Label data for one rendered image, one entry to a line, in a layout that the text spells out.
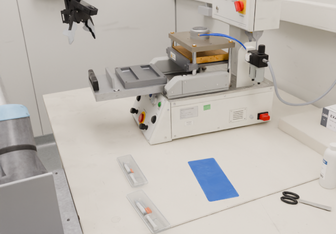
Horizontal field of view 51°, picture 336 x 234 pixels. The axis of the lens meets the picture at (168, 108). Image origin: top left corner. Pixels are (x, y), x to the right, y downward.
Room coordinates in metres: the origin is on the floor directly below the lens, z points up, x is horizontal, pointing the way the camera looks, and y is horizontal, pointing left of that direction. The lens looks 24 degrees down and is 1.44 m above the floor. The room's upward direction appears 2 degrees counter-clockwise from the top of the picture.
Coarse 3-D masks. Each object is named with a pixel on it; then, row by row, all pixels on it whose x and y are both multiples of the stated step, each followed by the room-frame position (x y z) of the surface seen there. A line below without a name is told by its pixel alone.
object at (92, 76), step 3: (90, 69) 1.37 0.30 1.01; (90, 72) 1.33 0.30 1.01; (93, 72) 1.33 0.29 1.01; (90, 75) 1.30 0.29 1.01; (93, 75) 1.29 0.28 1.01; (90, 78) 1.29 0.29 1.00; (93, 78) 1.26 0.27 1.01; (96, 78) 1.26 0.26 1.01; (93, 81) 1.23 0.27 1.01; (96, 81) 1.23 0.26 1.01; (93, 84) 1.23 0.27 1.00; (96, 84) 1.23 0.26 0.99; (93, 87) 1.23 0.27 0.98; (96, 87) 1.23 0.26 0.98
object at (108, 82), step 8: (88, 80) 1.39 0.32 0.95; (104, 80) 1.34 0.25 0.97; (112, 80) 1.25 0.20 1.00; (168, 80) 1.32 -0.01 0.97; (104, 88) 1.25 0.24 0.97; (112, 88) 1.25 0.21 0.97; (120, 88) 1.25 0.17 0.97; (128, 88) 1.24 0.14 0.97; (136, 88) 1.24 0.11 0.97; (144, 88) 1.25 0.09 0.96; (152, 88) 1.26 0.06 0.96; (160, 88) 1.27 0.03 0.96; (96, 96) 1.20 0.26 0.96; (104, 96) 1.21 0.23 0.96; (112, 96) 1.22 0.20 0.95; (120, 96) 1.22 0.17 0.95; (128, 96) 1.23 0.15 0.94
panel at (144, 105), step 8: (144, 96) 1.43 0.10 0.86; (160, 96) 1.29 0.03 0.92; (136, 104) 1.48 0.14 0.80; (144, 104) 1.40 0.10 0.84; (152, 104) 1.32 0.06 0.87; (144, 112) 1.36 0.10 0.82; (152, 112) 1.29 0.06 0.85; (160, 112) 1.23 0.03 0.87; (136, 120) 1.40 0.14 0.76; (144, 120) 1.33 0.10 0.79; (152, 128) 1.23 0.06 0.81
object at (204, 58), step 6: (174, 48) 1.48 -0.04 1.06; (180, 48) 1.46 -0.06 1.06; (186, 54) 1.37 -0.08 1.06; (198, 54) 1.36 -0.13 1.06; (204, 54) 1.36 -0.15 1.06; (210, 54) 1.36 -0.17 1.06; (216, 54) 1.36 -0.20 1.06; (222, 54) 1.36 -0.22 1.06; (198, 60) 1.33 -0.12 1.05; (204, 60) 1.34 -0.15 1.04; (210, 60) 1.34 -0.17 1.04; (216, 60) 1.35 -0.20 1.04; (222, 60) 1.36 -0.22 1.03; (198, 66) 1.33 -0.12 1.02
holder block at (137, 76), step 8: (144, 64) 1.46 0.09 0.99; (152, 64) 1.46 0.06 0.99; (120, 72) 1.36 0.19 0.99; (128, 72) 1.40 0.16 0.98; (136, 72) 1.36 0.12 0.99; (144, 72) 1.35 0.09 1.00; (152, 72) 1.40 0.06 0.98; (160, 72) 1.35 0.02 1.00; (120, 80) 1.32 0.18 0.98; (128, 80) 1.26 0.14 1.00; (136, 80) 1.26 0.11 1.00; (144, 80) 1.26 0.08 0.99; (152, 80) 1.27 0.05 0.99; (160, 80) 1.28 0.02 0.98
